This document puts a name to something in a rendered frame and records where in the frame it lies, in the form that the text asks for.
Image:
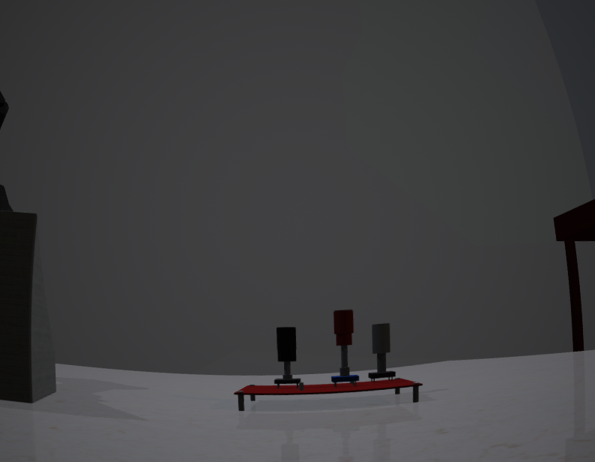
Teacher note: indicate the red circuit board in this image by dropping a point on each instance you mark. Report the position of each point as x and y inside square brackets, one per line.
[343, 328]

